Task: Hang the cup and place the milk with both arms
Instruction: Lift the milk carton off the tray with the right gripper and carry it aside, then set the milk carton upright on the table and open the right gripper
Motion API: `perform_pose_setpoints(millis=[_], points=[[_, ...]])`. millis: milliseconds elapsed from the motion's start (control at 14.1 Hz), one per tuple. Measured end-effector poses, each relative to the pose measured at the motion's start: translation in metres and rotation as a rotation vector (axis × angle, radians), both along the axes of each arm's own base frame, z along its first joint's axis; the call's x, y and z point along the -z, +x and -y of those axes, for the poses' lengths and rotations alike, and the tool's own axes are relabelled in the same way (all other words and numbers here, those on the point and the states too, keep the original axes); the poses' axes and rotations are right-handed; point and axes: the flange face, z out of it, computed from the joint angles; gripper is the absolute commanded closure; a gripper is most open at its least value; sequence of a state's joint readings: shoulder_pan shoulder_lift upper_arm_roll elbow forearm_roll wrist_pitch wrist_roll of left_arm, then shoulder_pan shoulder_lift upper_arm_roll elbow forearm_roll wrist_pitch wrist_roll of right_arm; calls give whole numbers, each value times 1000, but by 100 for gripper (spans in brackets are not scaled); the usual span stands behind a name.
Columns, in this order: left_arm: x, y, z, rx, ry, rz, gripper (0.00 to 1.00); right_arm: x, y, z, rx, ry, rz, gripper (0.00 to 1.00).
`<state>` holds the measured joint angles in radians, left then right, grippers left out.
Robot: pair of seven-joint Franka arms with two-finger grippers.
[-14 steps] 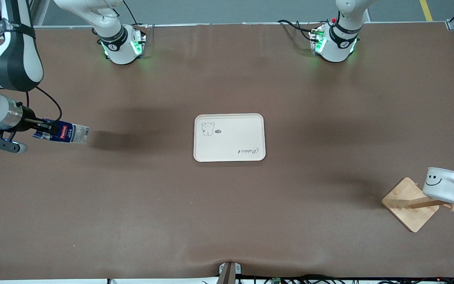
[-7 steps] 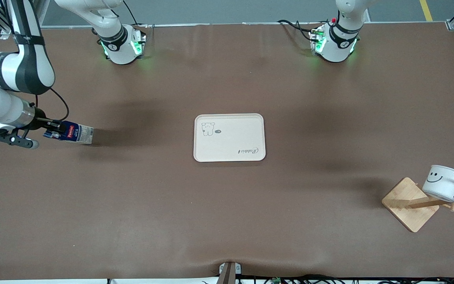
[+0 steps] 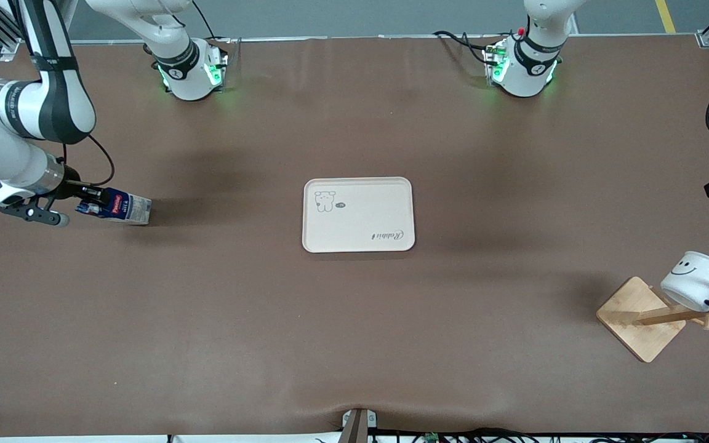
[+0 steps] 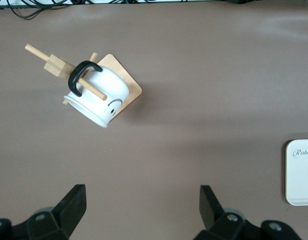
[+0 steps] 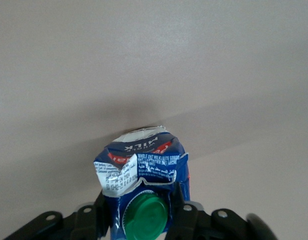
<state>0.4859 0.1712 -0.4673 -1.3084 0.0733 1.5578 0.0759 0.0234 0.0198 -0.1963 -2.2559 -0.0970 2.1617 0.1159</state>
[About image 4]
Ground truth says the cream tray with rabbit print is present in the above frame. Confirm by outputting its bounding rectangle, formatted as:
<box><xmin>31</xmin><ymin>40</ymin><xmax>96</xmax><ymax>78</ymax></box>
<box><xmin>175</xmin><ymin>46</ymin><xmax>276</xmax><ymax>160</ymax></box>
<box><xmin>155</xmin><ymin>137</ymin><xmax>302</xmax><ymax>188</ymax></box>
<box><xmin>284</xmin><ymin>138</ymin><xmax>308</xmax><ymax>207</ymax></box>

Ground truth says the wooden cup rack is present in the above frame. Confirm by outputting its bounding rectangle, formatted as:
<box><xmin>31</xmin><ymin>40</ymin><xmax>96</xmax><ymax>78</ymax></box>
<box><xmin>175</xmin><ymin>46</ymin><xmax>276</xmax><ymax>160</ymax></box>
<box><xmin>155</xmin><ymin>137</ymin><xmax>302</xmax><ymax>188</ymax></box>
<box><xmin>24</xmin><ymin>43</ymin><xmax>143</xmax><ymax>126</ymax></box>

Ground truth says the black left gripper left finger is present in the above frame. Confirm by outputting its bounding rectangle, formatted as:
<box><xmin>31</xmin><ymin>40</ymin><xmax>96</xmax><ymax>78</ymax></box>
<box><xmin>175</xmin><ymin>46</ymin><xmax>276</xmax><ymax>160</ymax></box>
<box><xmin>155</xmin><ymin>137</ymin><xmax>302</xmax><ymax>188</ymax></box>
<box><xmin>0</xmin><ymin>184</ymin><xmax>88</xmax><ymax>240</ymax></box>

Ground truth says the black cable bundle table edge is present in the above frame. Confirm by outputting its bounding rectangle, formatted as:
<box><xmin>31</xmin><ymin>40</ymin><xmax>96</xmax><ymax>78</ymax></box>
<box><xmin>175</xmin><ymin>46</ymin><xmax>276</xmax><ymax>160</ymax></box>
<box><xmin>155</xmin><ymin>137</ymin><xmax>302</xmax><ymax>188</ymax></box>
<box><xmin>0</xmin><ymin>0</ymin><xmax>308</xmax><ymax>20</ymax></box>

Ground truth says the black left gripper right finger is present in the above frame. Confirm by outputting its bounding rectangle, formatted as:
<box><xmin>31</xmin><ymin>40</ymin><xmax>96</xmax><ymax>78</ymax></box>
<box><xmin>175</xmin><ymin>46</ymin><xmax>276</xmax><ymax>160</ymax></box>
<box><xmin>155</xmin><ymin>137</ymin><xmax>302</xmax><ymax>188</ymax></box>
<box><xmin>193</xmin><ymin>184</ymin><xmax>303</xmax><ymax>240</ymax></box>

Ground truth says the white smiley cup black handle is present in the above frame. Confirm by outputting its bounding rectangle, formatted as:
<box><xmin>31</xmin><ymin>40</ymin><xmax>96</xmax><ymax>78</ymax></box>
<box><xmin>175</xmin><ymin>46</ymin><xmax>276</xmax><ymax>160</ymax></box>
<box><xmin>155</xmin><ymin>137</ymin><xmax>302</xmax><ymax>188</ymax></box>
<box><xmin>63</xmin><ymin>59</ymin><xmax>131</xmax><ymax>130</ymax></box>

